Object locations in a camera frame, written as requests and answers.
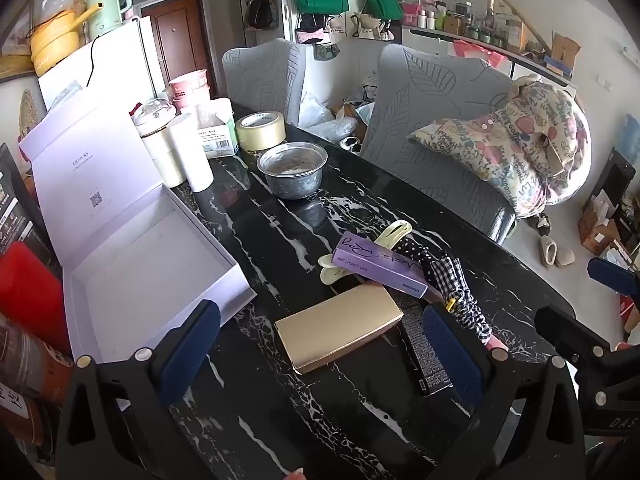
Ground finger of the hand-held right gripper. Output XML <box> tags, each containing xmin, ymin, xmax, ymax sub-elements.
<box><xmin>534</xmin><ymin>306</ymin><xmax>616</xmax><ymax>377</ymax></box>
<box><xmin>587</xmin><ymin>256</ymin><xmax>640</xmax><ymax>288</ymax></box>

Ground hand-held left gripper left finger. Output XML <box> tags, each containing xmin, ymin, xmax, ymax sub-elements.
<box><xmin>54</xmin><ymin>299</ymin><xmax>223</xmax><ymax>480</ymax></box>

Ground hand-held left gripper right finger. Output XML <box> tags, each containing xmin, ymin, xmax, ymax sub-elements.
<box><xmin>421</xmin><ymin>304</ymin><xmax>592</xmax><ymax>480</ymax></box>

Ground black slim box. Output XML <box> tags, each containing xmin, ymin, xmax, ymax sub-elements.
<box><xmin>397</xmin><ymin>295</ymin><xmax>463</xmax><ymax>397</ymax></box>

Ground black white gingham scrunchie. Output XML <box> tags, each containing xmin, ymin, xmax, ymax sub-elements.
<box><xmin>422</xmin><ymin>255</ymin><xmax>493</xmax><ymax>346</ymax></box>

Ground white gift box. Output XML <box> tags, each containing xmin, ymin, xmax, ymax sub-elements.
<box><xmin>19</xmin><ymin>91</ymin><xmax>257</xmax><ymax>413</ymax></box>

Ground black polka dot scrunchie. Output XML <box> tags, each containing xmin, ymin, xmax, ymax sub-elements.
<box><xmin>392</xmin><ymin>240</ymin><xmax>441</xmax><ymax>286</ymax></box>

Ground gold box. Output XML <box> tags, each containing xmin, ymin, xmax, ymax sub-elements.
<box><xmin>274</xmin><ymin>284</ymin><xmax>405</xmax><ymax>376</ymax></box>

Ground purple box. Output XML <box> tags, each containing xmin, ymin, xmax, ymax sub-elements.
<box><xmin>332</xmin><ymin>232</ymin><xmax>430</xmax><ymax>298</ymax></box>

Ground pale yellow hair clip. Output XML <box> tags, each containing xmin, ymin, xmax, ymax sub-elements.
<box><xmin>318</xmin><ymin>220</ymin><xmax>413</xmax><ymax>287</ymax></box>

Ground cardboard box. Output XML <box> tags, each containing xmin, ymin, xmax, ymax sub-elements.
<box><xmin>579</xmin><ymin>195</ymin><xmax>623</xmax><ymax>257</ymax></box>

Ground printed pillow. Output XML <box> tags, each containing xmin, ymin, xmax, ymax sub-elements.
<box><xmin>407</xmin><ymin>76</ymin><xmax>592</xmax><ymax>218</ymax></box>

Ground clear jar orange label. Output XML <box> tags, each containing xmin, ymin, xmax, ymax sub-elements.
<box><xmin>0</xmin><ymin>310</ymin><xmax>76</xmax><ymax>406</ymax></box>

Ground red container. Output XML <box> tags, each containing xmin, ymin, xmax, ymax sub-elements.
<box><xmin>0</xmin><ymin>241</ymin><xmax>63</xmax><ymax>356</ymax></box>

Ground cream jar clear lid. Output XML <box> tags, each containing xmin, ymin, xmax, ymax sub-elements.
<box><xmin>132</xmin><ymin>97</ymin><xmax>187</xmax><ymax>188</ymax></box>

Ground metal bowl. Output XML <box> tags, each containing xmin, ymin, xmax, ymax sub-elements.
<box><xmin>256</xmin><ymin>142</ymin><xmax>328</xmax><ymax>201</ymax></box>

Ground white tissue box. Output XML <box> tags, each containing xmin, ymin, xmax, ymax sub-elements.
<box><xmin>192</xmin><ymin>97</ymin><xmax>240</xmax><ymax>160</ymax></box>

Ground clear tape roll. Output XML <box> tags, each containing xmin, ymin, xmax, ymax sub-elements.
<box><xmin>235</xmin><ymin>112</ymin><xmax>287</xmax><ymax>152</ymax></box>

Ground black pouch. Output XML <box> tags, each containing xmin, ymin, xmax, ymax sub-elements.
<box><xmin>0</xmin><ymin>142</ymin><xmax>63</xmax><ymax>281</ymax></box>

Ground grey leaf-patterned chair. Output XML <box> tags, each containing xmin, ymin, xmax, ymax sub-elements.
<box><xmin>221</xmin><ymin>38</ymin><xmax>307</xmax><ymax>131</ymax></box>
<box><xmin>360</xmin><ymin>43</ymin><xmax>518</xmax><ymax>246</ymax></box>

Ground pink plastic bag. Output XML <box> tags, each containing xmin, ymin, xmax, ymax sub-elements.
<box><xmin>452</xmin><ymin>39</ymin><xmax>508</xmax><ymax>69</ymax></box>

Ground pink paper cups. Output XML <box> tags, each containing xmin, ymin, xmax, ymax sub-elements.
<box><xmin>167</xmin><ymin>69</ymin><xmax>211</xmax><ymax>111</ymax></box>

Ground pile of plastic bags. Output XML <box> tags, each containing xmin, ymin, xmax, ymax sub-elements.
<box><xmin>300</xmin><ymin>92</ymin><xmax>373</xmax><ymax>148</ymax></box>

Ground white fridge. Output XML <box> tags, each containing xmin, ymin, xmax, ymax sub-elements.
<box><xmin>37</xmin><ymin>15</ymin><xmax>168</xmax><ymax>111</ymax></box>

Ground woven fan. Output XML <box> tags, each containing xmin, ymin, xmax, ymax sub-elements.
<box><xmin>19</xmin><ymin>89</ymin><xmax>39</xmax><ymax>132</ymax></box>

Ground row of bottles and jars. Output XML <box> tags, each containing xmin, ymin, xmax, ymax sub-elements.
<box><xmin>402</xmin><ymin>0</ymin><xmax>531</xmax><ymax>53</ymax></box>

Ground brown door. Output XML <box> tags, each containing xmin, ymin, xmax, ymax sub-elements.
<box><xmin>141</xmin><ymin>0</ymin><xmax>217</xmax><ymax>92</ymax></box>

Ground yellow pot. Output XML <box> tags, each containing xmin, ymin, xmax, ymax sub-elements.
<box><xmin>29</xmin><ymin>5</ymin><xmax>106</xmax><ymax>77</ymax></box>

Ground cream tote bag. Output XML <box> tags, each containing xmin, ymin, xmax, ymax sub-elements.
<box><xmin>351</xmin><ymin>10</ymin><xmax>396</xmax><ymax>41</ymax></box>

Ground dark hanging bag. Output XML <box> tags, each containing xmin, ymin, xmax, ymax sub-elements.
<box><xmin>245</xmin><ymin>0</ymin><xmax>275</xmax><ymax>31</ymax></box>

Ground green kettle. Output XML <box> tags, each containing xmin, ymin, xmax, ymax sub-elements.
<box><xmin>84</xmin><ymin>0</ymin><xmax>133</xmax><ymax>43</ymax></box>

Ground black cable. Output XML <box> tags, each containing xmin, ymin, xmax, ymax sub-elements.
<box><xmin>88</xmin><ymin>17</ymin><xmax>137</xmax><ymax>89</ymax></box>

